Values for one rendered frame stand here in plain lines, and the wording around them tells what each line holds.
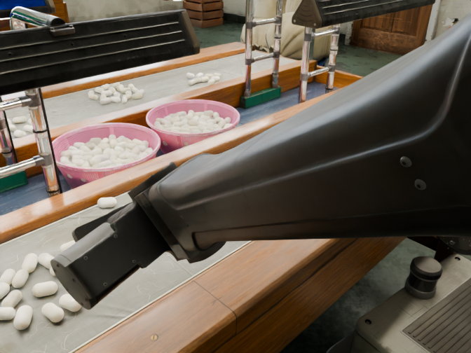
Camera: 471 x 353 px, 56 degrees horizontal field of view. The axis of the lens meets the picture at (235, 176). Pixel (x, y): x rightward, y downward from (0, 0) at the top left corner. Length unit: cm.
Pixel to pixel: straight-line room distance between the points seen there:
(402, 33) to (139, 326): 518
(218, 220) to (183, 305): 42
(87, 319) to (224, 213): 49
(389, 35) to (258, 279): 507
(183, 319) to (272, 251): 20
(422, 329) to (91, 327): 71
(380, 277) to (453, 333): 86
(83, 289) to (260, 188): 25
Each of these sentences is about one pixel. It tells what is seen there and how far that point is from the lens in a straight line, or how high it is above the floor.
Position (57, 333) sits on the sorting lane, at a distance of 69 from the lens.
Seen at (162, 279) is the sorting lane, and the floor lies 74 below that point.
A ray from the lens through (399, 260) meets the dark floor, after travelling 205.
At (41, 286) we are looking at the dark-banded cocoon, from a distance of 74.
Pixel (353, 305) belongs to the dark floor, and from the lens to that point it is 179.
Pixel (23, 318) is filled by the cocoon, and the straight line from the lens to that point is 70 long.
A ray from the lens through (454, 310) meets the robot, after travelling 117.
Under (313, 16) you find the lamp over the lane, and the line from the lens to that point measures 107.
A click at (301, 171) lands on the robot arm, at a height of 116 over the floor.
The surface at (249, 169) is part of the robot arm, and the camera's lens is 18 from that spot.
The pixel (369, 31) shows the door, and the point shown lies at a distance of 574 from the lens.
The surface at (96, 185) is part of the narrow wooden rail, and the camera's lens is 96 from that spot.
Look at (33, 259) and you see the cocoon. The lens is 80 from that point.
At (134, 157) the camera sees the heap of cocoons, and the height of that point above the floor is 74.
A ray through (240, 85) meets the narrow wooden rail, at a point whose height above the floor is 76.
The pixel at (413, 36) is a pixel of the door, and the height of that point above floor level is 23.
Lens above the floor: 123
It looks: 29 degrees down
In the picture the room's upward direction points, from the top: 1 degrees clockwise
